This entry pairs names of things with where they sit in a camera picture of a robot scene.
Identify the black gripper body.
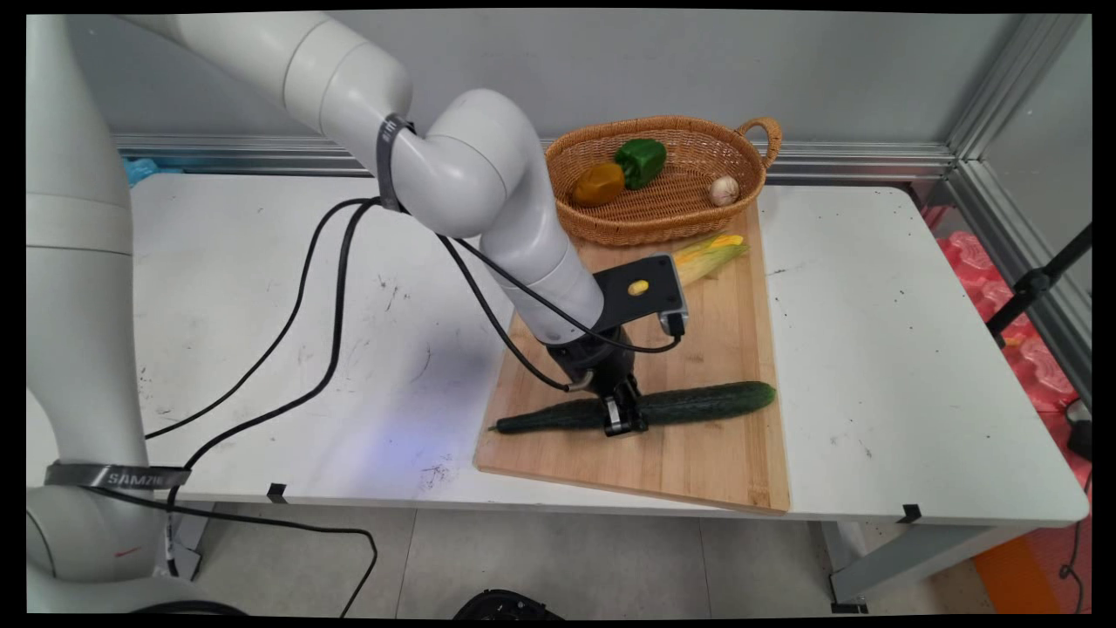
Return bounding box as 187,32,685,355
547,326,643,400

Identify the long dark green cucumber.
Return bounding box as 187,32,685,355
488,380,778,437

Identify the green bell pepper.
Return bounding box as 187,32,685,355
614,138,669,191

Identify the bamboo cutting board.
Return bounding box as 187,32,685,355
473,196,792,515

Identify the yellow corn with husk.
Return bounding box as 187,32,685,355
672,233,751,289

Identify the woven wicker basket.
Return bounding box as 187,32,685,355
545,115,783,248

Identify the orange bell pepper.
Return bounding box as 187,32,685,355
572,162,627,208

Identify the black round floor object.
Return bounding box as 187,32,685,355
453,589,564,621

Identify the grey metal table leg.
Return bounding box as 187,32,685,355
820,521,1038,614

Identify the red foam mat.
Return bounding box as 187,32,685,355
922,205,1092,611

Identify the orange floor panel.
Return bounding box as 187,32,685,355
971,533,1070,615

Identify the black tripod stand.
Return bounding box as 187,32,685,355
986,224,1092,347

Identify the black power adapter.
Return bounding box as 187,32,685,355
1065,399,1092,462

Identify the blue foam mat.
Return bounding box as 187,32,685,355
121,156,185,188

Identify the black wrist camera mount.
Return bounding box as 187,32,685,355
592,253,691,339

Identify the thick black cable white label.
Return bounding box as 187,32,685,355
164,199,573,524

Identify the small dark velcro strap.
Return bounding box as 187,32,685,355
376,113,419,215

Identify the aluminium back rail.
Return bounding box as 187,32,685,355
112,133,960,182

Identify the black floor cable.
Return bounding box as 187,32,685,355
83,484,379,618

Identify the aluminium side frame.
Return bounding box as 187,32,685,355
944,13,1092,404

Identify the grey robot base bracket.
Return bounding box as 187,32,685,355
155,510,207,582

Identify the thin black adapter cable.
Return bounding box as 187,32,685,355
1058,471,1092,613

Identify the grey Samzhe velcro strap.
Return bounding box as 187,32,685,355
44,461,192,492

